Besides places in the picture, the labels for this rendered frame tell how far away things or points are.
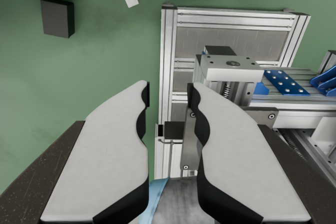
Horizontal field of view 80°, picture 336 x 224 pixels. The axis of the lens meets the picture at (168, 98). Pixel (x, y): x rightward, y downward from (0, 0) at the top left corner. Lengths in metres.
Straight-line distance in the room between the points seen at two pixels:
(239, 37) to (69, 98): 1.37
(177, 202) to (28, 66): 1.62
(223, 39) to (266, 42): 0.27
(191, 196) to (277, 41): 1.20
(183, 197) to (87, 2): 1.32
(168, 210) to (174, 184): 0.05
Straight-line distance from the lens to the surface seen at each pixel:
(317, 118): 0.77
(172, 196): 0.41
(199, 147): 0.53
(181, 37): 1.27
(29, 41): 1.75
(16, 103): 2.11
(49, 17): 1.49
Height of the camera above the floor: 1.42
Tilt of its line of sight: 57 degrees down
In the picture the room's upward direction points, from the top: 177 degrees clockwise
